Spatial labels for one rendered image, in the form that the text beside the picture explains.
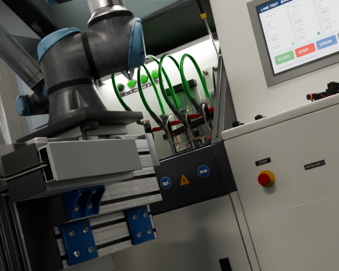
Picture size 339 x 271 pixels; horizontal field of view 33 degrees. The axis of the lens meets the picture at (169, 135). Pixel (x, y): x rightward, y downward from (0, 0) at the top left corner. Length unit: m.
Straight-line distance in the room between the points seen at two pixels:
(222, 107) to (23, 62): 0.67
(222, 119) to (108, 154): 0.81
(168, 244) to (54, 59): 0.78
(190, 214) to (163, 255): 0.16
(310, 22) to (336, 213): 0.70
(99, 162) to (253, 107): 1.01
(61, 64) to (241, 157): 0.68
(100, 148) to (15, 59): 0.86
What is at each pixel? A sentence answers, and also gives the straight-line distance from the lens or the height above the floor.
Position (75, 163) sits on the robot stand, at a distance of 1.06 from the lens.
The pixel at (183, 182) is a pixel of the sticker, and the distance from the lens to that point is 1.85.
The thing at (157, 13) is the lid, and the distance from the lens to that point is 2.38.
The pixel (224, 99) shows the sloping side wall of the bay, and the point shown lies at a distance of 1.98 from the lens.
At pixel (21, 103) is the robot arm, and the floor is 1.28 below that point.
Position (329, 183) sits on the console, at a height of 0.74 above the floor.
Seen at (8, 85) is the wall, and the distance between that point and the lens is 5.39.
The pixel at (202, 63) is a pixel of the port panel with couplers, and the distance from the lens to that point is 2.42.
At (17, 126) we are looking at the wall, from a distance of 5.30.
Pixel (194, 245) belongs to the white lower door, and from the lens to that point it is 1.86.
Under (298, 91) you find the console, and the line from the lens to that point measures 1.99.
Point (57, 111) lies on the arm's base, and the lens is 1.36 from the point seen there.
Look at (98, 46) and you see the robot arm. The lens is 1.38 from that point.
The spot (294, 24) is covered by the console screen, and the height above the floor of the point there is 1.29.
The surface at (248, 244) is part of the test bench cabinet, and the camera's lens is 1.80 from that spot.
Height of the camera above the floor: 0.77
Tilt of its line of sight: 8 degrees up
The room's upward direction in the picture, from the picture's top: 16 degrees counter-clockwise
